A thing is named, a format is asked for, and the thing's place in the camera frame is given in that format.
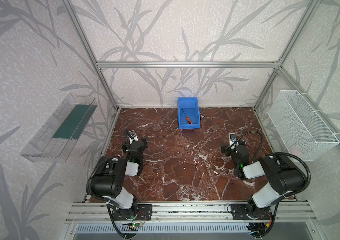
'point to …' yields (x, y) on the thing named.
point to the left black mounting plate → (139, 212)
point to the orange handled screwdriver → (189, 122)
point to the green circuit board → (137, 224)
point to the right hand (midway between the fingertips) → (231, 135)
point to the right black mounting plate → (238, 212)
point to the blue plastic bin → (189, 107)
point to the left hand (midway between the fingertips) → (135, 133)
